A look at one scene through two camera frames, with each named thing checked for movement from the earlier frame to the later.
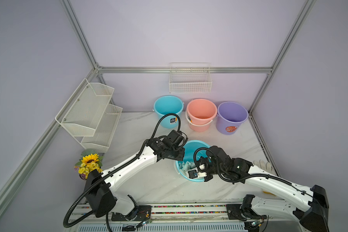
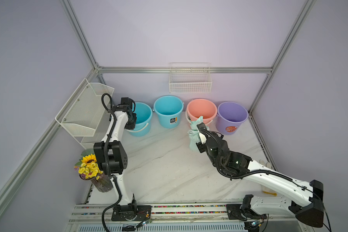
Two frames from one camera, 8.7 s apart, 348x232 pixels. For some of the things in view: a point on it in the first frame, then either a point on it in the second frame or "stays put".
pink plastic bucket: (200, 113) stays put
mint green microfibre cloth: (185, 166) → (194, 135)
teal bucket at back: (168, 104) stays put
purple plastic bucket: (230, 115) stays put
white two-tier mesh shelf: (90, 117) stays put
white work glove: (267, 167) stays put
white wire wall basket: (190, 78) stays put
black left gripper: (180, 157) → (133, 126)
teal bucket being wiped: (190, 147) → (143, 111)
